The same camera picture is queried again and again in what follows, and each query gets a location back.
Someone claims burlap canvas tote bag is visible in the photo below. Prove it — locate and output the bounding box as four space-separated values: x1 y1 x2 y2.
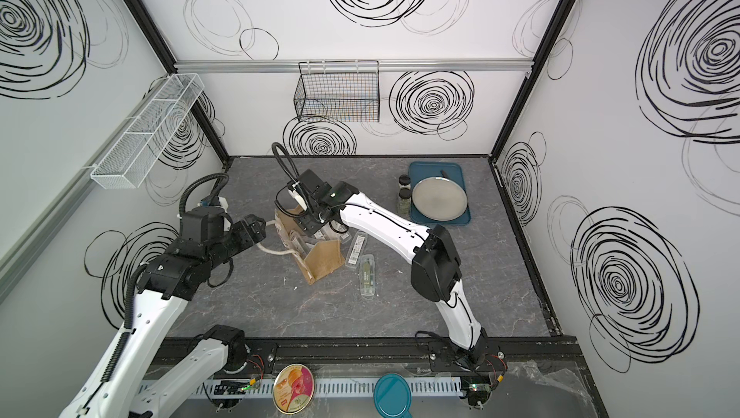
257 210 345 285

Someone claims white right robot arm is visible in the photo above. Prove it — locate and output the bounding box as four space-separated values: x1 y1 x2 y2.
283 167 488 367

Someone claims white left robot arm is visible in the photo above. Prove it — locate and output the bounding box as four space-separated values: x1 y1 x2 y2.
61 206 266 417

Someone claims clear compass case white label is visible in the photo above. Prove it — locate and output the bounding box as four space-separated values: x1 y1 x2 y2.
345 231 367 270

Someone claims teal plastic tray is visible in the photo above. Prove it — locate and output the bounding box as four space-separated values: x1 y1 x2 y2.
409 162 471 226

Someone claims grey round plate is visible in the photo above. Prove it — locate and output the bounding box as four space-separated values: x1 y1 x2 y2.
412 177 468 221

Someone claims round tin pink lid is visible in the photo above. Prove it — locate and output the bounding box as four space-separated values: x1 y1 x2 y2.
272 364 315 415

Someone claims teal round lid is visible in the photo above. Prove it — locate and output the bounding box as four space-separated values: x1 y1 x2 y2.
373 373 412 418

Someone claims black wire basket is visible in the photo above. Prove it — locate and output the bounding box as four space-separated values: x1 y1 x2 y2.
293 71 381 123

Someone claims white wire shelf basket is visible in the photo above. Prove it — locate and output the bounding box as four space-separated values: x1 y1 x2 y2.
90 74 204 190

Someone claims aluminium wall rail back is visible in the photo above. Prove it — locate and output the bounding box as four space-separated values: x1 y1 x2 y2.
175 57 534 74

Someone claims aluminium wall rail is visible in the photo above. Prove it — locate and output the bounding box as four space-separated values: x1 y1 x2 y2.
175 57 534 74
1 74 171 302

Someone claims white slotted cable duct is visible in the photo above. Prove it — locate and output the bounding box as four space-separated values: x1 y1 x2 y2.
192 377 463 400

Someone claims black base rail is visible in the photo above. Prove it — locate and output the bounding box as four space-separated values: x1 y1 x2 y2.
146 333 585 376

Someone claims aluminium wall rail left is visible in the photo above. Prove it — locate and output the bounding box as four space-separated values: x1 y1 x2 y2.
1 74 171 302

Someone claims black corner frame post left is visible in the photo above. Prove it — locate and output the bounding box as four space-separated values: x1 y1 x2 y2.
123 0 232 169

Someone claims black corner frame post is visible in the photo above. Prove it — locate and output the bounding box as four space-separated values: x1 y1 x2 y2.
123 0 232 169
489 0 577 163

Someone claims black corner frame post right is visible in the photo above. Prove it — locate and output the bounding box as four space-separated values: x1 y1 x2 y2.
489 0 577 163

